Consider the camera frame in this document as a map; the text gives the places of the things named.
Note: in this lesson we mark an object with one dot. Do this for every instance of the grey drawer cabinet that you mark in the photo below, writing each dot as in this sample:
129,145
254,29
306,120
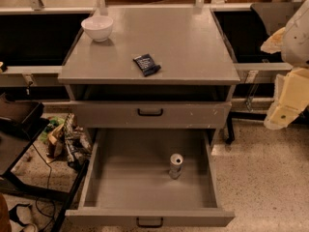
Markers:
184,41

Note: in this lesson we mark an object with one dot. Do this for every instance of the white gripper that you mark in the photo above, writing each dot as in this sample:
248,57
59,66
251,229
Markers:
296,42

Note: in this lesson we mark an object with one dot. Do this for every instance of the open grey middle drawer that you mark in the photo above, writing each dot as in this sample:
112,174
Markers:
128,181

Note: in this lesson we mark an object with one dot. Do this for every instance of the silver redbull can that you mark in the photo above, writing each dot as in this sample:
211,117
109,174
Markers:
176,166

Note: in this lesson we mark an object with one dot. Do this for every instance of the white ceramic bowl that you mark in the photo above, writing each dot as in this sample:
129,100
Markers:
98,27

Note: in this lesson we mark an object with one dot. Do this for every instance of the black side table left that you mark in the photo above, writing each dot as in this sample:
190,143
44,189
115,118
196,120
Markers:
21,123

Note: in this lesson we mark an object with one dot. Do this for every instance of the black table right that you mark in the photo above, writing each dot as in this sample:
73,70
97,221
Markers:
244,32

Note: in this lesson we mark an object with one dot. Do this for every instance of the pile of snack bags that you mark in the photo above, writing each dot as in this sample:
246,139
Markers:
65,136

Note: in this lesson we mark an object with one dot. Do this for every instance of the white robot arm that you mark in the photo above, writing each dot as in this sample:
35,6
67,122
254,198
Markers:
291,93

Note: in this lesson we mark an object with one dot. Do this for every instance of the dark blue snack packet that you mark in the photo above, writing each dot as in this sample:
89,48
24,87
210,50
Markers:
146,64

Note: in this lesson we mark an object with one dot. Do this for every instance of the closed grey top drawer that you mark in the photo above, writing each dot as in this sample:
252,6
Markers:
151,114

